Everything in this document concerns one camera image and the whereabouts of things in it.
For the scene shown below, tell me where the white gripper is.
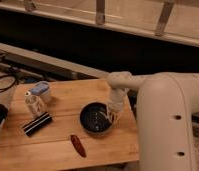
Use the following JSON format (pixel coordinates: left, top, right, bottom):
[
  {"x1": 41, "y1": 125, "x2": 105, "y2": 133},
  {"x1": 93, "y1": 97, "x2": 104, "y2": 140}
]
[{"x1": 106, "y1": 88, "x2": 129, "y2": 124}]

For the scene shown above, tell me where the dark ceramic bowl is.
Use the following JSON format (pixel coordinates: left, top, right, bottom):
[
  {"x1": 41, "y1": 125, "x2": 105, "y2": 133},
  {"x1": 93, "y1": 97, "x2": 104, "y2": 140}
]
[{"x1": 80, "y1": 102, "x2": 112, "y2": 134}]

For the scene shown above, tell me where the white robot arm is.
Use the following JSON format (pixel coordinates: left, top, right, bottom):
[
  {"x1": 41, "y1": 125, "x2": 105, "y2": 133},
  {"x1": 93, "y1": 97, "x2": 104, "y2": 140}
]
[{"x1": 107, "y1": 71, "x2": 199, "y2": 171}]

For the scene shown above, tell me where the dark red oblong object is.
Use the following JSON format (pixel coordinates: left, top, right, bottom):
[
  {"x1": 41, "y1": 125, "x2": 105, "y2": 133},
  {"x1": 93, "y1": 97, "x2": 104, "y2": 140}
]
[{"x1": 70, "y1": 135, "x2": 86, "y2": 157}]

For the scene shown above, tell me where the wooden board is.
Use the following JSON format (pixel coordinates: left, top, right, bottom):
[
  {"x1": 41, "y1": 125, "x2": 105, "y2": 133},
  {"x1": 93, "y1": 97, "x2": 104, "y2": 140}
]
[{"x1": 0, "y1": 79, "x2": 139, "y2": 171}]

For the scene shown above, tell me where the black box with white stripe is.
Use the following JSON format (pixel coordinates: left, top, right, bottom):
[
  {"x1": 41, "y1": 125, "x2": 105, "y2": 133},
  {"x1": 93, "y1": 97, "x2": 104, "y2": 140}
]
[{"x1": 22, "y1": 112, "x2": 53, "y2": 136}]

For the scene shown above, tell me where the round black-rimmed object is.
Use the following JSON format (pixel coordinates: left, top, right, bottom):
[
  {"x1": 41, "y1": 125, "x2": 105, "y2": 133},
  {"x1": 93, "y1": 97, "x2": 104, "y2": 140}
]
[{"x1": 0, "y1": 75, "x2": 17, "y2": 91}]

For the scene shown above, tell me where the metal rail frame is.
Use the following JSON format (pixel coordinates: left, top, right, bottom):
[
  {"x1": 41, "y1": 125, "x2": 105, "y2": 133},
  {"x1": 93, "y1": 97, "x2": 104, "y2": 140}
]
[{"x1": 0, "y1": 43, "x2": 108, "y2": 79}]

